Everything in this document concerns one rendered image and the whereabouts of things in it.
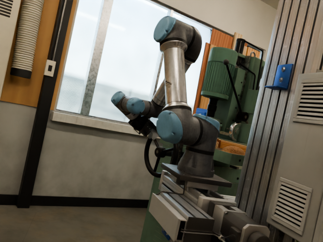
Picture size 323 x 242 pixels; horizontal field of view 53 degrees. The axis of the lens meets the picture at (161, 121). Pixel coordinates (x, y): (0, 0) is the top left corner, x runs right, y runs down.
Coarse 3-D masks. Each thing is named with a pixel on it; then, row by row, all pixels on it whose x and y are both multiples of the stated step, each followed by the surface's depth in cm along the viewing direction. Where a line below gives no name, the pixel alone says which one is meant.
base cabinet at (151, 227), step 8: (160, 168) 212; (152, 184) 215; (232, 184) 197; (152, 192) 214; (224, 192) 193; (232, 192) 198; (152, 216) 210; (144, 224) 215; (152, 224) 209; (144, 232) 214; (152, 232) 207; (160, 232) 202; (144, 240) 212; (152, 240) 206; (160, 240) 201
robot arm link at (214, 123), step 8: (200, 120) 127; (208, 120) 127; (216, 120) 130; (200, 128) 124; (208, 128) 127; (216, 128) 129; (200, 136) 125; (208, 136) 127; (216, 136) 130; (200, 144) 127; (208, 144) 128
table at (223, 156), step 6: (168, 144) 209; (216, 150) 178; (216, 156) 178; (222, 156) 175; (228, 156) 172; (234, 156) 172; (240, 156) 175; (222, 162) 175; (228, 162) 171; (234, 162) 172; (240, 162) 176
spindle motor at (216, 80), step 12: (216, 48) 201; (228, 48) 199; (216, 60) 200; (216, 72) 200; (204, 84) 206; (216, 84) 200; (228, 84) 202; (204, 96) 208; (216, 96) 199; (228, 96) 207
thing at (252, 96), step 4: (248, 92) 209; (252, 92) 207; (256, 92) 205; (248, 96) 209; (252, 96) 206; (256, 96) 204; (248, 100) 208; (252, 100) 206; (256, 100) 204; (244, 104) 210; (248, 104) 208; (252, 104) 205; (244, 108) 210; (248, 108) 207; (252, 108) 205; (248, 112) 207; (252, 112) 204
